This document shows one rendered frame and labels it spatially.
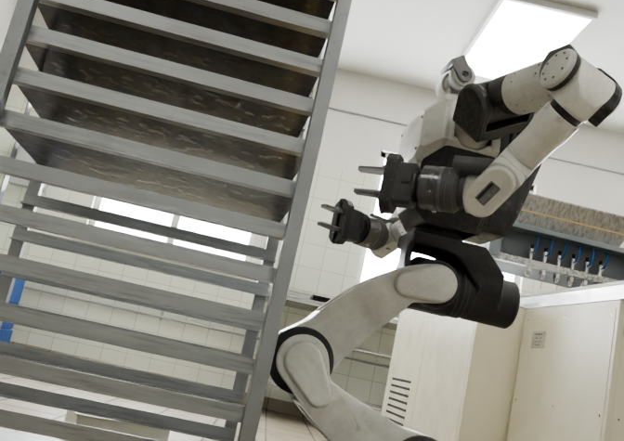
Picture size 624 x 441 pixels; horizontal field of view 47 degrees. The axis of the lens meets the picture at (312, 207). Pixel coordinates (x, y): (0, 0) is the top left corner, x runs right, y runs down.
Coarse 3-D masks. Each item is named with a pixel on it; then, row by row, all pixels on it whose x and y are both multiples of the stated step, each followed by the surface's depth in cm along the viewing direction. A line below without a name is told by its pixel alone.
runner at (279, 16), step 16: (192, 0) 149; (208, 0) 147; (224, 0) 148; (240, 0) 149; (256, 0) 149; (256, 16) 150; (272, 16) 149; (288, 16) 150; (304, 16) 150; (320, 32) 151
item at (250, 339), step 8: (320, 56) 194; (272, 240) 183; (272, 248) 183; (264, 264) 182; (272, 264) 182; (256, 296) 180; (256, 304) 180; (264, 304) 180; (248, 336) 178; (256, 336) 178; (248, 344) 178; (248, 352) 177; (240, 376) 176; (248, 376) 176; (240, 384) 176; (232, 424) 174
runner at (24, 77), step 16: (16, 80) 138; (32, 80) 139; (48, 80) 139; (64, 80) 140; (64, 96) 141; (80, 96) 140; (96, 96) 140; (112, 96) 141; (128, 96) 141; (128, 112) 143; (144, 112) 141; (160, 112) 142; (176, 112) 142; (192, 112) 143; (192, 128) 144; (208, 128) 143; (224, 128) 143; (240, 128) 144; (256, 128) 144; (256, 144) 145; (272, 144) 144; (288, 144) 145
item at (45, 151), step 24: (24, 144) 151; (48, 144) 146; (72, 168) 166; (96, 168) 160; (120, 168) 155; (144, 168) 149; (168, 168) 144; (168, 192) 170; (192, 192) 164; (216, 192) 158; (240, 192) 152; (264, 192) 147; (264, 216) 174
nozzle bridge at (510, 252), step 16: (464, 240) 322; (496, 240) 290; (512, 240) 300; (528, 240) 301; (544, 240) 302; (560, 240) 299; (576, 240) 295; (592, 240) 296; (496, 256) 290; (512, 256) 293; (576, 256) 302; (512, 272) 317; (560, 272) 295; (576, 272) 296; (592, 272) 302; (608, 272) 303
